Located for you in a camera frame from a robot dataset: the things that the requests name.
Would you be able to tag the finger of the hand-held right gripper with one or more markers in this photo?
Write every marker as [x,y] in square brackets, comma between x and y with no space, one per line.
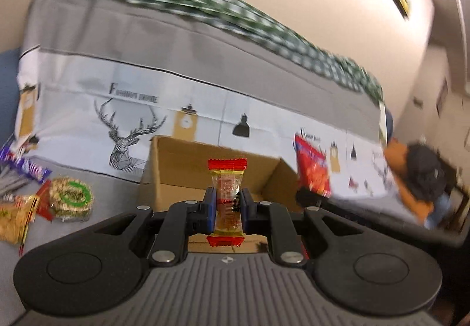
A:
[312,201]

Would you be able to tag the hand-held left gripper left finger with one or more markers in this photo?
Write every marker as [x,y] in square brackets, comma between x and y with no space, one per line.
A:
[211,212]

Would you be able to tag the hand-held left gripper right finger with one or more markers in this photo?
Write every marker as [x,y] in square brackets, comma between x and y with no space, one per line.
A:
[246,212]

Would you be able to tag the red chip bag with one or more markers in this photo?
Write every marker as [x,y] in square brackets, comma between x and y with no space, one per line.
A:
[312,168]

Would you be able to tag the clear candy packet red ends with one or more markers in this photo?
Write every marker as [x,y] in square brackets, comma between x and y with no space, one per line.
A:
[227,179]

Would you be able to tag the cardboard box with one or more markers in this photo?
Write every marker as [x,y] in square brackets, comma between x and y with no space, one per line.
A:
[176,164]

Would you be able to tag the purple snack packet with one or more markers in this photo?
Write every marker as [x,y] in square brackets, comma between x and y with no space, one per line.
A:
[29,168]

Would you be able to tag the blue denim cloth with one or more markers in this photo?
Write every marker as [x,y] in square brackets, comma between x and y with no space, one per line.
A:
[440,210]

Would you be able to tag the black cloth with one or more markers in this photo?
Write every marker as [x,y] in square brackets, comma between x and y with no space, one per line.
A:
[422,168]

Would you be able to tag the dark wooden furniture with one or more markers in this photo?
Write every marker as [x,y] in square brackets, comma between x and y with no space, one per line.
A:
[459,197]

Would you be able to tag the orange cushion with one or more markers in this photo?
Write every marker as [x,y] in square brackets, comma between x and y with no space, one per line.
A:
[394,153]

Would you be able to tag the round rice cake green label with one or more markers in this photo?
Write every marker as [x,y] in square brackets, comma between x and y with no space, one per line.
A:
[69,197]

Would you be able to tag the narrow red packet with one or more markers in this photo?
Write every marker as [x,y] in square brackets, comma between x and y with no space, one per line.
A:
[44,204]

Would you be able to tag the yellow biscuit packet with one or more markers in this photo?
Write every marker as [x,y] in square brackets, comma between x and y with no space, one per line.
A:
[14,219]

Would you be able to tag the grey deer print sheet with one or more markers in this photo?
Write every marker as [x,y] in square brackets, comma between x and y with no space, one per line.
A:
[110,35]

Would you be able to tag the wall switch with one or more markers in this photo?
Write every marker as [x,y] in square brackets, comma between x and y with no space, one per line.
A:
[418,102]

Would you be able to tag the small wall frame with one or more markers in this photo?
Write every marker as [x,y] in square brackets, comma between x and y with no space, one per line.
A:
[442,98]

